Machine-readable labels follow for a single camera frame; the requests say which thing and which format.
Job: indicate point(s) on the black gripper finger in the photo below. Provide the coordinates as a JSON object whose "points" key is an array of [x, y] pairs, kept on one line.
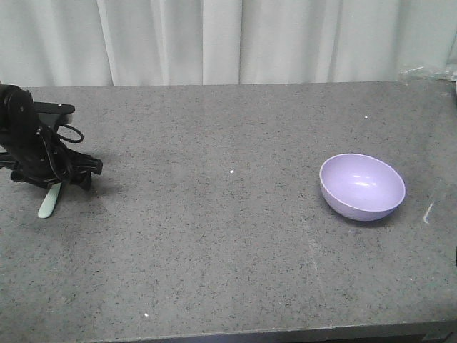
{"points": [[42, 180], [83, 166]]}

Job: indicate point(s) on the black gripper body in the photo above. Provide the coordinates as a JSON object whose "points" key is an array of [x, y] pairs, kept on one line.
{"points": [[30, 145]]}

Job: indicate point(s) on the mint green plastic spoon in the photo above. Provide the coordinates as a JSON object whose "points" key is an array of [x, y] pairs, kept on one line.
{"points": [[48, 204]]}

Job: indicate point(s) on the purple plastic bowl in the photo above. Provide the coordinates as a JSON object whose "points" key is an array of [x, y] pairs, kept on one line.
{"points": [[361, 187]]}

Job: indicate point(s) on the white curtain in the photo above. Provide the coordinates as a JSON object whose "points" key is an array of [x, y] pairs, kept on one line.
{"points": [[118, 43]]}

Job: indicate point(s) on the clear plastic bag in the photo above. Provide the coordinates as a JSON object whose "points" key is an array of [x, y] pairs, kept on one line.
{"points": [[446, 73]]}

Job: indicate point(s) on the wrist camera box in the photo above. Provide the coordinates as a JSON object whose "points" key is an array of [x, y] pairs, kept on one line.
{"points": [[54, 115]]}

